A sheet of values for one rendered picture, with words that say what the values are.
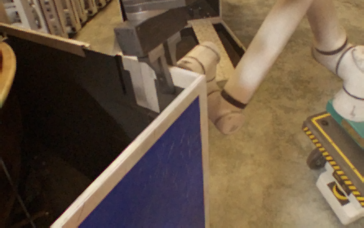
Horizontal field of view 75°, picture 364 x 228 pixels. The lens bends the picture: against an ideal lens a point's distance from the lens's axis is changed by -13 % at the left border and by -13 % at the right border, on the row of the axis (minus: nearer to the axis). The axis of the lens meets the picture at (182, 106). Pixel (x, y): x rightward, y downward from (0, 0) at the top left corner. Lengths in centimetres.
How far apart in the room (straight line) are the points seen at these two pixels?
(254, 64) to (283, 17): 15
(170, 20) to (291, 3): 39
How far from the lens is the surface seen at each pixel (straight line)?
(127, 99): 63
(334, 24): 114
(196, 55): 81
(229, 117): 78
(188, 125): 46
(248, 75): 76
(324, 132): 134
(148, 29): 43
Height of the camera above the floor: 122
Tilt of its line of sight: 40 degrees down
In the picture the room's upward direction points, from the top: 6 degrees counter-clockwise
